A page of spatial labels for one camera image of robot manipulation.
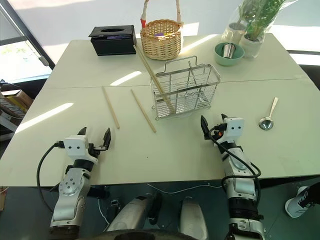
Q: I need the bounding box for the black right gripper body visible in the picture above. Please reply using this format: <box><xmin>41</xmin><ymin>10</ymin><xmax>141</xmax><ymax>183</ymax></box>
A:
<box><xmin>204</xmin><ymin>123</ymin><xmax>228</xmax><ymax>141</ymax></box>

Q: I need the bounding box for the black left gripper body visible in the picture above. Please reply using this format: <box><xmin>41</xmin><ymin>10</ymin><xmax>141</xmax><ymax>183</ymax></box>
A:
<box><xmin>86</xmin><ymin>143</ymin><xmax>106</xmax><ymax>164</ymax></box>

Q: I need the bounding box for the wooden chopstick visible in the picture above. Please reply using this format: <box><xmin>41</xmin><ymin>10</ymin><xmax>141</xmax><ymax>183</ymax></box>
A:
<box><xmin>101</xmin><ymin>85</ymin><xmax>121</xmax><ymax>130</ymax></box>
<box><xmin>132</xmin><ymin>44</ymin><xmax>175</xmax><ymax>114</ymax></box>
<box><xmin>130</xmin><ymin>89</ymin><xmax>157</xmax><ymax>134</ymax></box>

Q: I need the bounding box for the metal spoon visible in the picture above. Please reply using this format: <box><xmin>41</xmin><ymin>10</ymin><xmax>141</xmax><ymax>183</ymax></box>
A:
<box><xmin>258</xmin><ymin>96</ymin><xmax>280</xmax><ymax>132</ymax></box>

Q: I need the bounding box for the green bowl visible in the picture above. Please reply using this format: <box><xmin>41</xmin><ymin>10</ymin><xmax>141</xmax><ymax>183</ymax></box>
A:
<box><xmin>214</xmin><ymin>41</ymin><xmax>246</xmax><ymax>67</ymax></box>

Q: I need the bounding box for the metal cup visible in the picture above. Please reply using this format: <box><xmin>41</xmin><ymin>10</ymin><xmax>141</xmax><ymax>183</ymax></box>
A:
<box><xmin>222</xmin><ymin>42</ymin><xmax>237</xmax><ymax>59</ymax></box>

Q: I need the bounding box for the cardboard boxes stack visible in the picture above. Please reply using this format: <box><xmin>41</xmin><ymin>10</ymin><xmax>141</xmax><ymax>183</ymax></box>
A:
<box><xmin>0</xmin><ymin>89</ymin><xmax>35</xmax><ymax>127</ymax></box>

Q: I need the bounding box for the wrapped plant in white pot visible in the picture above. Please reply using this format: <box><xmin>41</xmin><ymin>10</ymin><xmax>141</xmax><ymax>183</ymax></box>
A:
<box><xmin>240</xmin><ymin>0</ymin><xmax>289</xmax><ymax>59</ymax></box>
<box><xmin>220</xmin><ymin>0</ymin><xmax>251</xmax><ymax>45</ymax></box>

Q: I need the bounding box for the black tissue box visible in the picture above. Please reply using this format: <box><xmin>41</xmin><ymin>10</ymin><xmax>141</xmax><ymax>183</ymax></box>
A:
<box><xmin>88</xmin><ymin>24</ymin><xmax>138</xmax><ymax>57</ymax></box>

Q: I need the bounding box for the dark rounded robot torso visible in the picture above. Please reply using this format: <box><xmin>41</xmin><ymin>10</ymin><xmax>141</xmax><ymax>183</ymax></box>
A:
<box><xmin>91</xmin><ymin>229</ymin><xmax>192</xmax><ymax>240</ymax></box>

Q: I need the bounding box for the white sneaker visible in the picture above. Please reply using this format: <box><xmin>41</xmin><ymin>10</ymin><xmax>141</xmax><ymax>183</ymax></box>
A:
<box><xmin>284</xmin><ymin>185</ymin><xmax>317</xmax><ymax>219</ymax></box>

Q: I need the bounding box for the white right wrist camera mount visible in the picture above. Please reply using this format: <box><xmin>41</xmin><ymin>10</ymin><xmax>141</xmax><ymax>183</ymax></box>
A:
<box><xmin>223</xmin><ymin>117</ymin><xmax>245</xmax><ymax>144</ymax></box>

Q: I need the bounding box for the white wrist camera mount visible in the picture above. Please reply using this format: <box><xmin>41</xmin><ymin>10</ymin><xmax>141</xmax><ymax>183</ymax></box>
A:
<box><xmin>223</xmin><ymin>117</ymin><xmax>245</xmax><ymax>144</ymax></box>
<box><xmin>63</xmin><ymin>135</ymin><xmax>99</xmax><ymax>165</ymax></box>

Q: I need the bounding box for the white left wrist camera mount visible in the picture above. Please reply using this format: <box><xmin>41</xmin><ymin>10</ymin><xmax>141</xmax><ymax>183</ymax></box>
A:
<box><xmin>63</xmin><ymin>135</ymin><xmax>99</xmax><ymax>165</ymax></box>

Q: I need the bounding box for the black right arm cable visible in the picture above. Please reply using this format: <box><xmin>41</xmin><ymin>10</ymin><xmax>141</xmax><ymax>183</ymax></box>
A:
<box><xmin>208</xmin><ymin>125</ymin><xmax>262</xmax><ymax>209</ymax></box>

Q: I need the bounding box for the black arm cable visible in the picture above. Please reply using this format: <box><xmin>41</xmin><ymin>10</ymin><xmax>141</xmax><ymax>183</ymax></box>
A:
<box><xmin>36</xmin><ymin>141</ymin><xmax>66</xmax><ymax>214</ymax></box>
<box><xmin>208</xmin><ymin>125</ymin><xmax>262</xmax><ymax>209</ymax></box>

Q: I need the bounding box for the metal wire cutlery rack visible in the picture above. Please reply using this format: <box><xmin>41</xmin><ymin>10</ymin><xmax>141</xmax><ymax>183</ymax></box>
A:
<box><xmin>149</xmin><ymin>55</ymin><xmax>222</xmax><ymax>121</ymax></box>

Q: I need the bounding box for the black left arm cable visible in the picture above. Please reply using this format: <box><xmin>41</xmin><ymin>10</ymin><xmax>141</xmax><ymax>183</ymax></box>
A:
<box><xmin>36</xmin><ymin>141</ymin><xmax>66</xmax><ymax>214</ymax></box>

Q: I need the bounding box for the white floor cable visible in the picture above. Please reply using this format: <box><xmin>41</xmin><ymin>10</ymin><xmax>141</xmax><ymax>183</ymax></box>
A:
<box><xmin>96</xmin><ymin>183</ymin><xmax>224</xmax><ymax>226</ymax></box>

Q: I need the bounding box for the wicker basket with handle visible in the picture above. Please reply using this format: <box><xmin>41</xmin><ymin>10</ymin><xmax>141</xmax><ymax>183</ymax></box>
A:
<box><xmin>139</xmin><ymin>0</ymin><xmax>185</xmax><ymax>61</ymax></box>

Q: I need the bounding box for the dark window frame beam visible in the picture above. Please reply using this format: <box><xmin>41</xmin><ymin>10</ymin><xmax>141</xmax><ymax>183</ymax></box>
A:
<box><xmin>0</xmin><ymin>0</ymin><xmax>56</xmax><ymax>71</ymax></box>

